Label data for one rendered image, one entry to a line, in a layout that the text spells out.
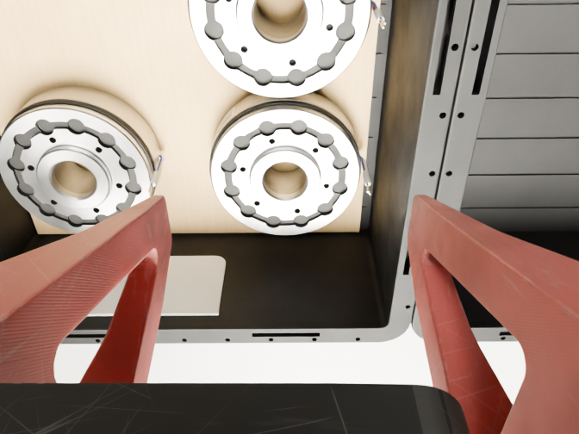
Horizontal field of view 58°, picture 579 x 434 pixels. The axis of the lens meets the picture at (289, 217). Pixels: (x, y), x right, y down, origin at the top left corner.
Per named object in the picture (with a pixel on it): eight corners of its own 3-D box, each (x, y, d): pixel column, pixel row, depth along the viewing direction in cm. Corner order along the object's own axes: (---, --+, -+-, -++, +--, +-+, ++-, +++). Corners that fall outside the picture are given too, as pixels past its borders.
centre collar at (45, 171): (120, 205, 37) (117, 210, 36) (50, 206, 37) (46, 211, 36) (103, 143, 34) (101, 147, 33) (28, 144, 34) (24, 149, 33)
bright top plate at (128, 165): (163, 229, 39) (162, 234, 38) (28, 231, 39) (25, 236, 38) (137, 102, 33) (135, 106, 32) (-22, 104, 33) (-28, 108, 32)
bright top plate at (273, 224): (355, 229, 39) (356, 233, 38) (220, 232, 39) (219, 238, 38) (362, 102, 33) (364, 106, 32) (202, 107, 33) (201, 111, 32)
